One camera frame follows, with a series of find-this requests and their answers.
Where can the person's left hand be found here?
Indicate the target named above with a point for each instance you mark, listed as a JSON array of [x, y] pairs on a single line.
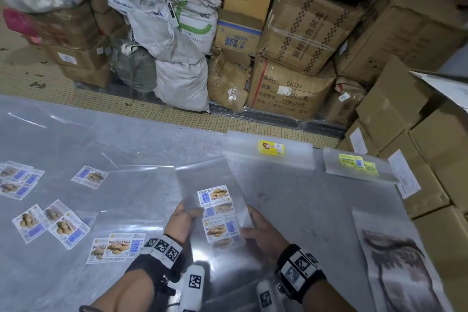
[[181, 224]]

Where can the person's right hand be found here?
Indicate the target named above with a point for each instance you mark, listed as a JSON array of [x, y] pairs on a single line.
[[268, 238]]

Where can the stack of clear bags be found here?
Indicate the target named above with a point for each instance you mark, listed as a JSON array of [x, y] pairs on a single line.
[[219, 213]]

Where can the bag pack with green label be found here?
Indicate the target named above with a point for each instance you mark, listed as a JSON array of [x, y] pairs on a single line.
[[351, 169]]

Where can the clear bags with labels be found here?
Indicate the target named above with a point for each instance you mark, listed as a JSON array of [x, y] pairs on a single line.
[[55, 220]]

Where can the stack of bagged red headbands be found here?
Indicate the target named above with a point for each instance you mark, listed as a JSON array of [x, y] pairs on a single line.
[[398, 268]]

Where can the person's left forearm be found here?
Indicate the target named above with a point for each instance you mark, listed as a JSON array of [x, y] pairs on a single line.
[[124, 295]]

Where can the person's right forearm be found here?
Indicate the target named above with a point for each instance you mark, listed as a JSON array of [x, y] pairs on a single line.
[[329, 299]]

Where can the black marker wristband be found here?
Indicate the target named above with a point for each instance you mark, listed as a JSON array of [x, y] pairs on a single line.
[[153, 260], [300, 271]]

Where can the grey table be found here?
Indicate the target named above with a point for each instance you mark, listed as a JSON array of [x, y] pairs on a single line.
[[146, 132]]

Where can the plain white sack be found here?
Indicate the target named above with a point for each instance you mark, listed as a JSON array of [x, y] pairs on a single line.
[[183, 85]]

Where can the torn brown cardboard box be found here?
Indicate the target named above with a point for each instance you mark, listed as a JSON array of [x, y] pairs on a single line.
[[228, 83]]

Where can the cardboard box with red print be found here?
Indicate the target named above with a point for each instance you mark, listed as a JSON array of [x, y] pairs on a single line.
[[289, 90]]

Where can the small labelled brown box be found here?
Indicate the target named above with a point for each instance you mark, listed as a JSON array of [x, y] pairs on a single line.
[[343, 101]]

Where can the grey-green sack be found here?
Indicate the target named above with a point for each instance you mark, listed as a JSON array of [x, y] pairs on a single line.
[[133, 68]]

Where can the low cardboard box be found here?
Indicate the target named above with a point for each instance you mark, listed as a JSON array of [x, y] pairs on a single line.
[[87, 76]]

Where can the cardboard boxes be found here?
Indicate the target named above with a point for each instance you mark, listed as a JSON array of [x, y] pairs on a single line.
[[431, 162]]

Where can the crumpled white sack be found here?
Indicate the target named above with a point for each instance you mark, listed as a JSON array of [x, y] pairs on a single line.
[[157, 35]]

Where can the cardboard box with white label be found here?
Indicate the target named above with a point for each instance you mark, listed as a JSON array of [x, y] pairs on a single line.
[[84, 57]]

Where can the cardboard box with blue stripe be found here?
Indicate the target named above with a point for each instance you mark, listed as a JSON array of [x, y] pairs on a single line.
[[237, 34]]

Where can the white sack with green print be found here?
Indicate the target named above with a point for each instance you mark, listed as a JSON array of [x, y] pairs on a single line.
[[193, 15]]

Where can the cardboard box with checker pattern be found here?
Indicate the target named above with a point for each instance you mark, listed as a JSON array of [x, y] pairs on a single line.
[[310, 26]]

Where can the dark cardboard box red marks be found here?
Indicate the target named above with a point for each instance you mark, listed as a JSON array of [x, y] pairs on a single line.
[[69, 26]]

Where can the white cardboard sheet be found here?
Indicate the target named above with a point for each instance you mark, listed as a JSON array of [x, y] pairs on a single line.
[[449, 88]]

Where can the large brown cardboard box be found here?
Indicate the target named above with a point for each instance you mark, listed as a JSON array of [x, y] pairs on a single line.
[[402, 34]]

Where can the pink plastic bag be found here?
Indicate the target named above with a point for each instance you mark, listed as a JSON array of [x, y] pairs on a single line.
[[18, 23]]

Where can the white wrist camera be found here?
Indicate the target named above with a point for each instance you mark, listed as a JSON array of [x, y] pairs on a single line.
[[192, 286], [267, 297]]

